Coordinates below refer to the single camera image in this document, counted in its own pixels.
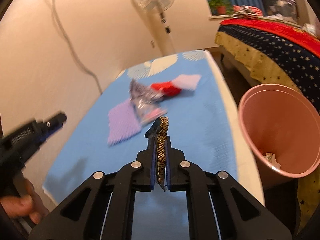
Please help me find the clear storage box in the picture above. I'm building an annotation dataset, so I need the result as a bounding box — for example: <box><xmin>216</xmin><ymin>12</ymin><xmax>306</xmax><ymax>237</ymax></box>
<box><xmin>261</xmin><ymin>0</ymin><xmax>297</xmax><ymax>23</ymax></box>

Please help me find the white paper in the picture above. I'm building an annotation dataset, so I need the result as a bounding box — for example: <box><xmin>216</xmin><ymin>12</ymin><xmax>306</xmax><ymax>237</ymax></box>
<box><xmin>263</xmin><ymin>152</ymin><xmax>281</xmax><ymax>170</ymax></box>

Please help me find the potted green plant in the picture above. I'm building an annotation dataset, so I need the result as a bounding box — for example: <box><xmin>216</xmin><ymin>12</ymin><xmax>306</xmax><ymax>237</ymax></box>
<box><xmin>208</xmin><ymin>0</ymin><xmax>234</xmax><ymax>16</ymax></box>

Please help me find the white standing fan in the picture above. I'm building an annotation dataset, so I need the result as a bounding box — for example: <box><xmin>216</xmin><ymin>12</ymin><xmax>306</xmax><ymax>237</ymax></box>
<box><xmin>131</xmin><ymin>0</ymin><xmax>176</xmax><ymax>56</ymax></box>

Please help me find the grey wall cable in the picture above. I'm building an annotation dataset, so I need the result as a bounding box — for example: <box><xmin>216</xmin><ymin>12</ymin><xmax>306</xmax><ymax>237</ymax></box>
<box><xmin>39</xmin><ymin>0</ymin><xmax>104</xmax><ymax>95</ymax></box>

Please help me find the pile of clothes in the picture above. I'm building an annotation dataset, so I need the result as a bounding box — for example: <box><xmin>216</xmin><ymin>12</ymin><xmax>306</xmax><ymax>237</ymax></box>
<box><xmin>233</xmin><ymin>5</ymin><xmax>263</xmax><ymax>19</ymax></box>

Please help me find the left hand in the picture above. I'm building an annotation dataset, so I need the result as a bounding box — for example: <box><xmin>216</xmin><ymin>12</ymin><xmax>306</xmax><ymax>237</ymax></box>
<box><xmin>1</xmin><ymin>179</ymin><xmax>49</xmax><ymax>224</ymax></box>

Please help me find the star patterned bedspread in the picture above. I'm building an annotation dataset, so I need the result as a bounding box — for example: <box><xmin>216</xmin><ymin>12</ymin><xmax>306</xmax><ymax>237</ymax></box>
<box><xmin>214</xmin><ymin>22</ymin><xmax>320</xmax><ymax>230</ymax></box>

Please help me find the purple foam net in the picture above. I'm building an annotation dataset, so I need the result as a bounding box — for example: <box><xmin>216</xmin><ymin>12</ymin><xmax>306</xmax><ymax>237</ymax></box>
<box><xmin>107</xmin><ymin>99</ymin><xmax>142</xmax><ymax>146</ymax></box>

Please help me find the clear plastic bag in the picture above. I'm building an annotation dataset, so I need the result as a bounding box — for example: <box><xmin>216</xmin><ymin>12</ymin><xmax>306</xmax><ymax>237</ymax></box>
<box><xmin>132</xmin><ymin>98</ymin><xmax>168</xmax><ymax>126</ymax></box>

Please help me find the pink trash bin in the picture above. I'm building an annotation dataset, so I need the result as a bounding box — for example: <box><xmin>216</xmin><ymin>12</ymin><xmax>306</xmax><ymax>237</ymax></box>
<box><xmin>238</xmin><ymin>84</ymin><xmax>319</xmax><ymax>190</ymax></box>

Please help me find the black gold snack wrapper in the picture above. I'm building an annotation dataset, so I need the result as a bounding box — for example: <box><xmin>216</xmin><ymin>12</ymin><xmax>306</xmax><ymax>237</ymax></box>
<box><xmin>145</xmin><ymin>116</ymin><xmax>169</xmax><ymax>191</ymax></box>

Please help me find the red blanket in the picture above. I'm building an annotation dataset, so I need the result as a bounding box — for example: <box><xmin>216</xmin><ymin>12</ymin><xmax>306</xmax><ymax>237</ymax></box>
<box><xmin>219</xmin><ymin>18</ymin><xmax>319</xmax><ymax>57</ymax></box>

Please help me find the silver crumpled wrapper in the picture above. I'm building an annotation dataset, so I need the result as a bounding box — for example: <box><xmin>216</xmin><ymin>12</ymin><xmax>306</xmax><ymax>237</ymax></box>
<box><xmin>130</xmin><ymin>79</ymin><xmax>164</xmax><ymax>102</ymax></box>

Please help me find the red crumpled wrapper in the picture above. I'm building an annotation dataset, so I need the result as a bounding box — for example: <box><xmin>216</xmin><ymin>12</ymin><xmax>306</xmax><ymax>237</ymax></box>
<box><xmin>150</xmin><ymin>81</ymin><xmax>181</xmax><ymax>97</ymax></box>

